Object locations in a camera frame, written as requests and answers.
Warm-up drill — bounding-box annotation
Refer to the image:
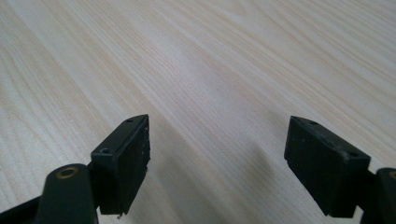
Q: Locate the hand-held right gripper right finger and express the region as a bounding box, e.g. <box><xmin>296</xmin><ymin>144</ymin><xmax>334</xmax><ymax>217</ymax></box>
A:
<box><xmin>283</xmin><ymin>115</ymin><xmax>372</xmax><ymax>218</ymax></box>

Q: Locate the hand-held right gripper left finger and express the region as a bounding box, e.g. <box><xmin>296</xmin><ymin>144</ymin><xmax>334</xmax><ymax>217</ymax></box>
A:
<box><xmin>90</xmin><ymin>114</ymin><xmax>151</xmax><ymax>217</ymax></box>

